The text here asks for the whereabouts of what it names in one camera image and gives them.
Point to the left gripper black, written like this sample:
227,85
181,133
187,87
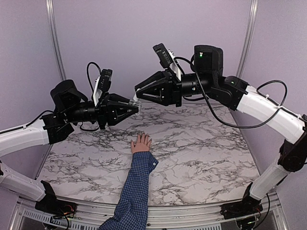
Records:
109,112

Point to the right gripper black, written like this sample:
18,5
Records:
171,91

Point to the clear nail polish bottle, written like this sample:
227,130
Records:
137,104

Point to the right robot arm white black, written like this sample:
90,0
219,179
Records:
207,82

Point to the blue checked shirt forearm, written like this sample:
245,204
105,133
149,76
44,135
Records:
131,212

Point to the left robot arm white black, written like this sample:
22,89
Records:
71,107

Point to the person's bare hand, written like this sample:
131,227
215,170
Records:
142,143

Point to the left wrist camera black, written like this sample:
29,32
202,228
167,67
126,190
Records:
102,85

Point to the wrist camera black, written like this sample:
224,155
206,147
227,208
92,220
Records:
167,60
102,85

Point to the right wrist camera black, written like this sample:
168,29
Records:
167,60

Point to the aluminium front frame rail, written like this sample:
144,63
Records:
90,215

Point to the left aluminium corner post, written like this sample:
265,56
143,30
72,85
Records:
54,38

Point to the aluminium corner post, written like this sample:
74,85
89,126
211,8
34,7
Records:
248,37
54,38

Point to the right aluminium corner post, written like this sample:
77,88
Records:
248,37

